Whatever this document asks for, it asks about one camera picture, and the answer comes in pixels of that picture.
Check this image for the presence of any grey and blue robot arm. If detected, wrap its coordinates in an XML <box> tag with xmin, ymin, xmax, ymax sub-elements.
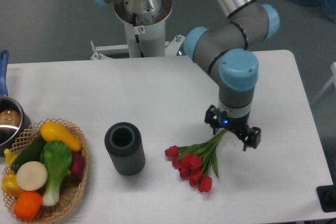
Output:
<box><xmin>94</xmin><ymin>0</ymin><xmax>280</xmax><ymax>148</ymax></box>

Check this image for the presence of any black cable on pedestal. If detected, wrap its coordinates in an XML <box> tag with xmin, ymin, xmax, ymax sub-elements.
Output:
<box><xmin>132</xmin><ymin>13</ymin><xmax>145</xmax><ymax>58</ymax></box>

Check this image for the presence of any orange fruit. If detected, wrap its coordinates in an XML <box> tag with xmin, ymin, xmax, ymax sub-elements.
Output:
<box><xmin>14</xmin><ymin>191</ymin><xmax>42</xmax><ymax>220</ymax></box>

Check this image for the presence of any dark green cucumber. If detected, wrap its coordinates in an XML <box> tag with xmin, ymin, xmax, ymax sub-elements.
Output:
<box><xmin>11</xmin><ymin>135</ymin><xmax>47</xmax><ymax>173</ymax></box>

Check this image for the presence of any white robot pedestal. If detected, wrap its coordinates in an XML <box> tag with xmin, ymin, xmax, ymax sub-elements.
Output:
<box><xmin>91</xmin><ymin>0</ymin><xmax>185</xmax><ymax>59</ymax></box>

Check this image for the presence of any black device at table edge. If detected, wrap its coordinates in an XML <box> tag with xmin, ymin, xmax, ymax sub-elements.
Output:
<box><xmin>316</xmin><ymin>185</ymin><xmax>335</xmax><ymax>212</ymax></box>

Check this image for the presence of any green bok choy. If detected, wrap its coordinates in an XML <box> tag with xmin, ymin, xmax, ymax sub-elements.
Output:
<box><xmin>40</xmin><ymin>140</ymin><xmax>72</xmax><ymax>207</ymax></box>

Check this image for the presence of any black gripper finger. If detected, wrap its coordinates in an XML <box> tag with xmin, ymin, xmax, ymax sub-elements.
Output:
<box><xmin>204</xmin><ymin>105</ymin><xmax>218</xmax><ymax>134</ymax></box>
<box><xmin>243</xmin><ymin>126</ymin><xmax>261</xmax><ymax>151</ymax></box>

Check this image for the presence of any yellow squash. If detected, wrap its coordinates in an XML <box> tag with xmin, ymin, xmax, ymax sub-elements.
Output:
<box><xmin>40</xmin><ymin>122</ymin><xmax>82</xmax><ymax>152</ymax></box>

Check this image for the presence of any yellow banana tip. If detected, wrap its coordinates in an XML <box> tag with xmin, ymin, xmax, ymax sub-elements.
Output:
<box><xmin>4</xmin><ymin>148</ymin><xmax>18</xmax><ymax>167</ymax></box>

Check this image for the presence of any red radish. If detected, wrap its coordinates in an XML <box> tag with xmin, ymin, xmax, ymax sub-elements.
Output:
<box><xmin>70</xmin><ymin>152</ymin><xmax>86</xmax><ymax>174</ymax></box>

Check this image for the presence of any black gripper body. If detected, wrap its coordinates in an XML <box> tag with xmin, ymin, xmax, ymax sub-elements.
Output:
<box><xmin>215</xmin><ymin>105</ymin><xmax>251</xmax><ymax>140</ymax></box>

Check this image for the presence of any woven wicker basket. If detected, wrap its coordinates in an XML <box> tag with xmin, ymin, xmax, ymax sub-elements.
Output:
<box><xmin>2</xmin><ymin>119</ymin><xmax>89</xmax><ymax>223</ymax></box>

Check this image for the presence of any white frame at right edge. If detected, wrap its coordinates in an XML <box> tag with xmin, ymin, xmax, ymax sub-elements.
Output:
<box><xmin>311</xmin><ymin>62</ymin><xmax>335</xmax><ymax>104</ymax></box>

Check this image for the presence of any dark grey ribbed vase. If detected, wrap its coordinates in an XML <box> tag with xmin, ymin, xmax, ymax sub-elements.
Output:
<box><xmin>104</xmin><ymin>122</ymin><xmax>145</xmax><ymax>176</ymax></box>

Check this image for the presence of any blue handled saucepan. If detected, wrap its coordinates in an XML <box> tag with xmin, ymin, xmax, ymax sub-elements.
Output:
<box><xmin>1</xmin><ymin>49</ymin><xmax>31</xmax><ymax>157</ymax></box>

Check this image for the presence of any yellow bell pepper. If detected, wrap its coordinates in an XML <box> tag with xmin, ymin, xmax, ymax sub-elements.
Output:
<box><xmin>1</xmin><ymin>172</ymin><xmax>24</xmax><ymax>198</ymax></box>

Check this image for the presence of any red tulip bouquet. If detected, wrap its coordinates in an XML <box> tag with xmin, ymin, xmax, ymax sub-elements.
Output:
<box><xmin>164</xmin><ymin>130</ymin><xmax>227</xmax><ymax>193</ymax></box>

